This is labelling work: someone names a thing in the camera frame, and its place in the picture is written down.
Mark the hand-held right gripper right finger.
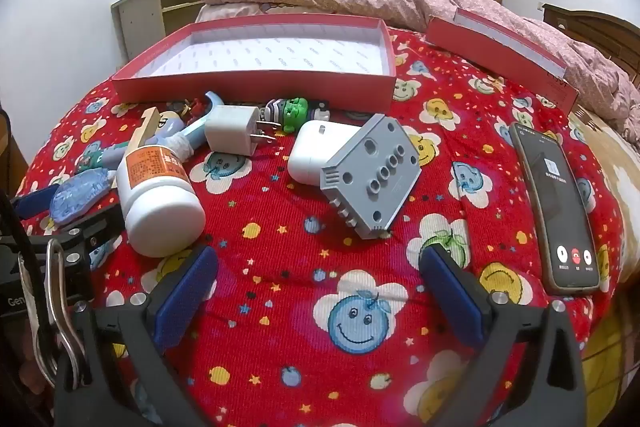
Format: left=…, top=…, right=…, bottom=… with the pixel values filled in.
left=419, top=243, right=587, bottom=427

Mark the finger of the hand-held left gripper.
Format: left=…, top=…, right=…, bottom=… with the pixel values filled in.
left=9, top=186, right=62, bottom=222
left=24, top=206, right=125, bottom=269

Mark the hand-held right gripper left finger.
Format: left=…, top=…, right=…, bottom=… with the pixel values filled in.
left=54, top=245, right=221, bottom=427

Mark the clear blue oval case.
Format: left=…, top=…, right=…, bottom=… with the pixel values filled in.
left=50, top=168, right=110, bottom=224

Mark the white pill bottle orange label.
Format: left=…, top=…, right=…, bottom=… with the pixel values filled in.
left=116, top=146, right=207, bottom=258

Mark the teal printed lighter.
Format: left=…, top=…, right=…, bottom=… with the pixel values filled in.
left=75, top=142, right=126, bottom=172

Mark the small wooden piece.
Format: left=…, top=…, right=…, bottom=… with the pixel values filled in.
left=125, top=107, right=162, bottom=155

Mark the light blue plastic hook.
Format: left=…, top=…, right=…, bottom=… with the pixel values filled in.
left=165, top=91, right=226, bottom=162

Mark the grey block with holes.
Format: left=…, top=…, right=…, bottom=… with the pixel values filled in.
left=320, top=112, right=423, bottom=240

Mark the small red toy figure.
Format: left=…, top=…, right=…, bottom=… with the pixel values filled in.
left=167, top=99, right=208, bottom=122

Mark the white wall charger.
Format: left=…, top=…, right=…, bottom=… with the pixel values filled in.
left=205, top=104, right=278, bottom=156

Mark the white earbuds case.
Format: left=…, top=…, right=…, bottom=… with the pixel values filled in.
left=287, top=120, right=361, bottom=188

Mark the red cardboard box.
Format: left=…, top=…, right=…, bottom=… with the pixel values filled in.
left=111, top=13, right=397, bottom=114

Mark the green monster figure keychain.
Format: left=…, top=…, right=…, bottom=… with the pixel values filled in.
left=262, top=96, right=331, bottom=132

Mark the brown wooden cabinet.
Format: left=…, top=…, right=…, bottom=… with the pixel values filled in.
left=0, top=127, right=30, bottom=188

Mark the silver carabiner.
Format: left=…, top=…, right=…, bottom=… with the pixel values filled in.
left=35, top=238, right=87, bottom=389

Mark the red smiley printed blanket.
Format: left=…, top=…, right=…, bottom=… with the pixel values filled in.
left=10, top=24, right=626, bottom=427

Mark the black remote control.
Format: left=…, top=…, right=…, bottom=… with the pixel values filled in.
left=508, top=123, right=601, bottom=295

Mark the beige wooden shelf unit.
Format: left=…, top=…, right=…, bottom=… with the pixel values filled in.
left=111, top=0, right=213, bottom=72

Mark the red cardboard box lid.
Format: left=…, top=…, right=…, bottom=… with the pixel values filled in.
left=425, top=7, right=580, bottom=114

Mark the dark wooden headboard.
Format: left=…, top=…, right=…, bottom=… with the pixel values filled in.
left=542, top=3, right=640, bottom=88

